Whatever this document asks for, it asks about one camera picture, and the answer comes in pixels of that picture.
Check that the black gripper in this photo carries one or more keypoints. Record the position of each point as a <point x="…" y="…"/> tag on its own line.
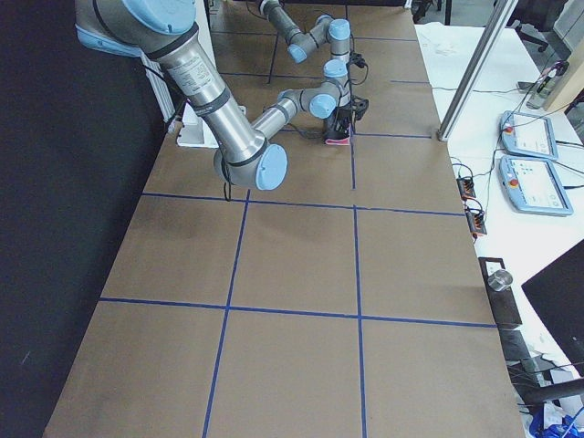
<point x="337" y="122"/>

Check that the pink towel white edge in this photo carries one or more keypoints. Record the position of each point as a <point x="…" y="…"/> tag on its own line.
<point x="337" y="139"/>

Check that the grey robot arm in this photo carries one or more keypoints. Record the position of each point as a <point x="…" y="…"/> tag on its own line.
<point x="301" y="45"/>
<point x="167" y="33"/>

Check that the black orange connector box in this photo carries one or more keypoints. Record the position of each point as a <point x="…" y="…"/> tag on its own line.
<point x="466" y="187"/>
<point x="476" y="222"/>

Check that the far teach pendant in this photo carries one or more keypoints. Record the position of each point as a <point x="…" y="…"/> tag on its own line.
<point x="528" y="135"/>

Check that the teach pendant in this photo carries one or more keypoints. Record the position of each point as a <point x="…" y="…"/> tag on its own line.
<point x="533" y="187"/>
<point x="528" y="135"/>

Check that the near teach pendant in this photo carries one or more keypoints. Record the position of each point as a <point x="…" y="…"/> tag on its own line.
<point x="533" y="187"/>

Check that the steel metal cup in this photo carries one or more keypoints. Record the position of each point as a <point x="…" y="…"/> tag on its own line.
<point x="499" y="280"/>

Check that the black office chair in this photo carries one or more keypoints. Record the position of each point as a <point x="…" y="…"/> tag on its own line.
<point x="529" y="12"/>

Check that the black box with label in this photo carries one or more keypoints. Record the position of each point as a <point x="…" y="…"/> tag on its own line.
<point x="501" y="298"/>

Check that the black monitor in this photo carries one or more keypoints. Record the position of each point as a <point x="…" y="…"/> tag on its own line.
<point x="556" y="294"/>

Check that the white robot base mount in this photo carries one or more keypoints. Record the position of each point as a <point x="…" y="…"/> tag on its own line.
<point x="194" y="132"/>

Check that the aluminium profile post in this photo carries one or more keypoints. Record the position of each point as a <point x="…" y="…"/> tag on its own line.
<point x="493" y="29"/>

